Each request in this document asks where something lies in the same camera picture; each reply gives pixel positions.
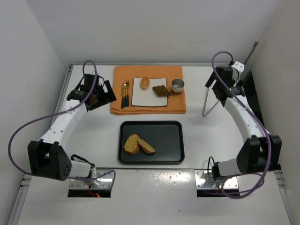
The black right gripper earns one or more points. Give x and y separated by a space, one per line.
216 87

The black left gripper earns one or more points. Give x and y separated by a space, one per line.
103 96

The metal tongs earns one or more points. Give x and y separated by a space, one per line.
204 111

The gold spoon green handle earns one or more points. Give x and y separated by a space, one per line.
126 93

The sesame bread roll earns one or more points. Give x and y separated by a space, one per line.
144 83

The brown croissant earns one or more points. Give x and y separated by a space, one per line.
161 91

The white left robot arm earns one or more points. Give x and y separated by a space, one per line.
47 156

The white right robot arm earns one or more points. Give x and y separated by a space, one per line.
260 149

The left bread slice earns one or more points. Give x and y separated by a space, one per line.
131 145

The bread slice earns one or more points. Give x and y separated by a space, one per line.
131 145
145 146

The right bread slice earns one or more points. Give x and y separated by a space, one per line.
145 146

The metal cup with brown sleeve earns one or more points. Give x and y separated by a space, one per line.
177 86

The white square plate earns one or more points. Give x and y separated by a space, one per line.
148 97

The black baking tray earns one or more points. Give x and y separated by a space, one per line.
165 136

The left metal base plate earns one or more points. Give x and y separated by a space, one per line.
105 180

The metal base plate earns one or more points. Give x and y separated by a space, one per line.
105 180
204 182

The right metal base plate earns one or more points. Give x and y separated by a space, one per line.
204 182

